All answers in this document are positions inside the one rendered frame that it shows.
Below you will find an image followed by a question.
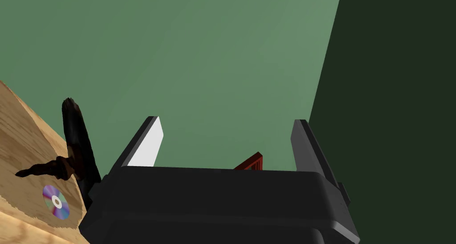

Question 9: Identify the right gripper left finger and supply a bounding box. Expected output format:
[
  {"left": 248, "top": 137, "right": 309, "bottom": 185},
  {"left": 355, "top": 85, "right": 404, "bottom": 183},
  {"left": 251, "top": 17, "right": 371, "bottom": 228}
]
[{"left": 109, "top": 116, "right": 164, "bottom": 175}]

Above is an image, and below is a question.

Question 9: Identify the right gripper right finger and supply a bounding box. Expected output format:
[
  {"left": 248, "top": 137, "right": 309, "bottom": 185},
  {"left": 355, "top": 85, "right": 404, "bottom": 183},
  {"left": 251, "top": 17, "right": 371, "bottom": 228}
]
[{"left": 290, "top": 119, "right": 339, "bottom": 188}]

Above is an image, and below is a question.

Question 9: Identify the red slatted crate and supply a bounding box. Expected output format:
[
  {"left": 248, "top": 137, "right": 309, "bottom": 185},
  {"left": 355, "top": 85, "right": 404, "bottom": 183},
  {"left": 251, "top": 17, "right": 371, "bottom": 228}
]
[{"left": 233, "top": 151, "right": 264, "bottom": 171}]

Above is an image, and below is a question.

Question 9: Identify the dark brown wooden sculpture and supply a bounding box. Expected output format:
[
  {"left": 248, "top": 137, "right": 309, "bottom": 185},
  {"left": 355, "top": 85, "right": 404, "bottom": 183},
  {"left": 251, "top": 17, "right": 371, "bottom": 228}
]
[{"left": 15, "top": 98, "right": 102, "bottom": 211}]

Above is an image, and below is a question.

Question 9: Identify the shiny compact disc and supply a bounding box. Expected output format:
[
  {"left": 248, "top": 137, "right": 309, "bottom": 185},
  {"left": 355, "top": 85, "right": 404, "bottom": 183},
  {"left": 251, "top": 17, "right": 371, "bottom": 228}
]
[{"left": 42, "top": 185, "right": 70, "bottom": 220}]

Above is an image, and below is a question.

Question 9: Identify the light wooden table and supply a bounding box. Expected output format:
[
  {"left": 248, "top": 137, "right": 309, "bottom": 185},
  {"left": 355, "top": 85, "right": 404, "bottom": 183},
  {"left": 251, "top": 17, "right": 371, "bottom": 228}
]
[{"left": 0, "top": 80, "right": 90, "bottom": 244}]

